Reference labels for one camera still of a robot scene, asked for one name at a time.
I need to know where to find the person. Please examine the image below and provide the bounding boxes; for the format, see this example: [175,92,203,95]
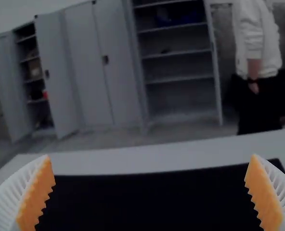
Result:
[228,0,285,135]

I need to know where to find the grey cupboard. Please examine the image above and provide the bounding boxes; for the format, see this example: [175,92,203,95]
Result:
[0,14,80,144]
[127,0,224,136]
[63,0,145,132]

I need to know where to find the cardboard box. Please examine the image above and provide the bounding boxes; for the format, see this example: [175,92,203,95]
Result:
[27,59,42,78]

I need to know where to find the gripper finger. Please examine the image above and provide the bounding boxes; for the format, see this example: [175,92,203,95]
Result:
[244,154,285,231]
[0,154,57,231]

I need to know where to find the black mat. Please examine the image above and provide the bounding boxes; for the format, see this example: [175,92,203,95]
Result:
[33,157,285,231]

